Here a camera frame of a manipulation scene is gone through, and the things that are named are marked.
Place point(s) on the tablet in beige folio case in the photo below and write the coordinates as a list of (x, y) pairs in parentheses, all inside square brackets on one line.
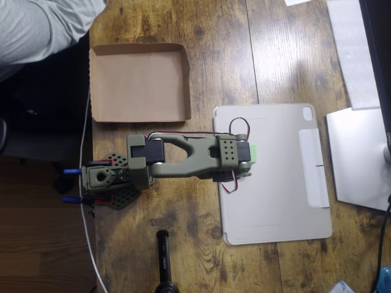
[(275, 198)]

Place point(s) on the black computer monitor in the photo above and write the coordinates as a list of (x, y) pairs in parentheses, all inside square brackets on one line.
[(378, 45)]

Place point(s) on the silver monitor stand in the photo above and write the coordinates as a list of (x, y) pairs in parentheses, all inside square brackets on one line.
[(357, 158)]

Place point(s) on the white paper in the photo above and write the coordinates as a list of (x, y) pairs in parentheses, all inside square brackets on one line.
[(296, 2)]

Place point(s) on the white and blue packet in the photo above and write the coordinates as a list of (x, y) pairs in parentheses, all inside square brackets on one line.
[(342, 288)]

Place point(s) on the dark perforated base plate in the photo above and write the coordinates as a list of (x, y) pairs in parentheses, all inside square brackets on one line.
[(125, 198)]

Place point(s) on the grey sheet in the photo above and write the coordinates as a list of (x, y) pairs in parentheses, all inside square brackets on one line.
[(351, 45)]

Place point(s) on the person in grey shirt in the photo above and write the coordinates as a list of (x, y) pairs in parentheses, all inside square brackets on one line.
[(30, 27)]

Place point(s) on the light green cube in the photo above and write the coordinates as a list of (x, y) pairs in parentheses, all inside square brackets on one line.
[(254, 152)]

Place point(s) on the brown cardboard tray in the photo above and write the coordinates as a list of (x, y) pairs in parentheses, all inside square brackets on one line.
[(137, 85)]

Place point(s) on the blue round object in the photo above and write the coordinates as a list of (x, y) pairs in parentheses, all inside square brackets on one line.
[(385, 279)]

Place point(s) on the black camera stand pole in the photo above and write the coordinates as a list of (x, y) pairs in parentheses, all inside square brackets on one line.
[(163, 259)]

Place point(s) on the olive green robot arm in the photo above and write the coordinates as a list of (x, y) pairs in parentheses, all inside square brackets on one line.
[(195, 158)]

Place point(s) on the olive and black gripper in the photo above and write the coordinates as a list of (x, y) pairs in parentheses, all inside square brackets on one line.
[(220, 176)]

